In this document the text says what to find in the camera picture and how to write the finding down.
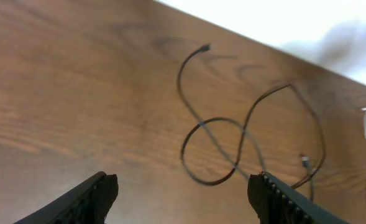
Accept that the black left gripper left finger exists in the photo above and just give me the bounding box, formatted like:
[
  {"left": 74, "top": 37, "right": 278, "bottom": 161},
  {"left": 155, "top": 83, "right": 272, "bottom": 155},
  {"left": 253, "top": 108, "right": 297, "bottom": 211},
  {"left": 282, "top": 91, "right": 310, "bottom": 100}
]
[{"left": 16, "top": 171, "right": 119, "bottom": 224}]

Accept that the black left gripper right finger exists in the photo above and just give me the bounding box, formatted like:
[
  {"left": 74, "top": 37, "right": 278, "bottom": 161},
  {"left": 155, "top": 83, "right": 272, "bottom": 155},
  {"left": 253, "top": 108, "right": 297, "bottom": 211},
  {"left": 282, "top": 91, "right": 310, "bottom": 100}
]
[{"left": 247, "top": 172, "right": 347, "bottom": 224}]

